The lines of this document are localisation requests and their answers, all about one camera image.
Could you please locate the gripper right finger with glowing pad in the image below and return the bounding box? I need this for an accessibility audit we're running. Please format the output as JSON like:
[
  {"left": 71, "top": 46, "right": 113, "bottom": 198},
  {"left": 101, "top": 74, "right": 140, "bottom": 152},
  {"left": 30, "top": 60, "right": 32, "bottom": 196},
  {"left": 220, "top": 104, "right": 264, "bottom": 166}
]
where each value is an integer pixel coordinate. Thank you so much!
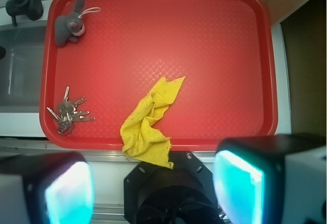
[{"left": 213, "top": 133, "right": 326, "bottom": 223}]

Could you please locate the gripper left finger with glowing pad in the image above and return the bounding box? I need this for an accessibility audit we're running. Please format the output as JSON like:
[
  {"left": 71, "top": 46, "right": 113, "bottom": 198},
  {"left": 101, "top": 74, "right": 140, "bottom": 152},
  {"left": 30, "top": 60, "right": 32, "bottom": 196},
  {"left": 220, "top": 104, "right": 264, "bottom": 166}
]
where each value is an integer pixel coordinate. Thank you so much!
[{"left": 1, "top": 151, "right": 95, "bottom": 223}]

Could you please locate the silver key bunch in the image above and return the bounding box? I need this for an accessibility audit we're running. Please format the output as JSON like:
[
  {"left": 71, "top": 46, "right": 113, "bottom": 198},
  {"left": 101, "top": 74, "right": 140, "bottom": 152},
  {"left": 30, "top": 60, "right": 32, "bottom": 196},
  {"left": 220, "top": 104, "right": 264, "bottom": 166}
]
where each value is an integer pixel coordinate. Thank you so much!
[{"left": 46, "top": 86, "right": 95, "bottom": 136}]

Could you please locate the yellow microfiber cloth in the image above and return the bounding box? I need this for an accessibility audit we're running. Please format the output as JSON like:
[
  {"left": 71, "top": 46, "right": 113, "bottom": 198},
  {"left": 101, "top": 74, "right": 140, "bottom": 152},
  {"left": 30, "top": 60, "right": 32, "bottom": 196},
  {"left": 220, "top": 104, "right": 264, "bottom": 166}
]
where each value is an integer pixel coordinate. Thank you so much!
[{"left": 120, "top": 77, "right": 185, "bottom": 169}]

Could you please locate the steel sink basin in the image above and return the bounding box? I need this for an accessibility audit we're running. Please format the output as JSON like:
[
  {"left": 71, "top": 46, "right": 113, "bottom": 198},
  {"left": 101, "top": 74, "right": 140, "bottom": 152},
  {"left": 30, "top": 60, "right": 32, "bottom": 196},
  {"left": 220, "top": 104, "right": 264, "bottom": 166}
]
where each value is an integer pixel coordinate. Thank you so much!
[{"left": 1, "top": 26, "right": 46, "bottom": 113}]

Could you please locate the red plastic tray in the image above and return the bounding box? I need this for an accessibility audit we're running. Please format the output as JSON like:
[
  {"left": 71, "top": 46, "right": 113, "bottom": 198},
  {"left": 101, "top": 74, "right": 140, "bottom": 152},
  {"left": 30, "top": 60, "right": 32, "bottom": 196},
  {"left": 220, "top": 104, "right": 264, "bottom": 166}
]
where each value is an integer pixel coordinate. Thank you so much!
[{"left": 40, "top": 0, "right": 278, "bottom": 151}]

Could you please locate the grey plush bunny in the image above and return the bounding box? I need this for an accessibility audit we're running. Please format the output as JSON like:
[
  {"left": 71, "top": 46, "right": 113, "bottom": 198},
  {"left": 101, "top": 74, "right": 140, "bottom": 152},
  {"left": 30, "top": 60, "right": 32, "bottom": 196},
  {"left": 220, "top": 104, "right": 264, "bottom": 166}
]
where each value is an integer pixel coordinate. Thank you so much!
[{"left": 55, "top": 0, "right": 101, "bottom": 48}]

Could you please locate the black faucet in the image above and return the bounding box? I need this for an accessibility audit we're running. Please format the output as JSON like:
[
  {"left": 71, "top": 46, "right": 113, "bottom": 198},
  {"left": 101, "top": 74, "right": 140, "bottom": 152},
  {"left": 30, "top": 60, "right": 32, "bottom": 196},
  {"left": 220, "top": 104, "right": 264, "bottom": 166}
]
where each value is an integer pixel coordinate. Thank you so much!
[{"left": 5, "top": 0, "right": 44, "bottom": 27}]

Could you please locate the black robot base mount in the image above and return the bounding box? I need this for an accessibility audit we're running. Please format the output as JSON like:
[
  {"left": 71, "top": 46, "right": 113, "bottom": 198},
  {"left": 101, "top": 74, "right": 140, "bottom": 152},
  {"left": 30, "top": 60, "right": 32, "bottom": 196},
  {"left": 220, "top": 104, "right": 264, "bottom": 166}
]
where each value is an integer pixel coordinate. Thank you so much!
[{"left": 123, "top": 152, "right": 224, "bottom": 223}]

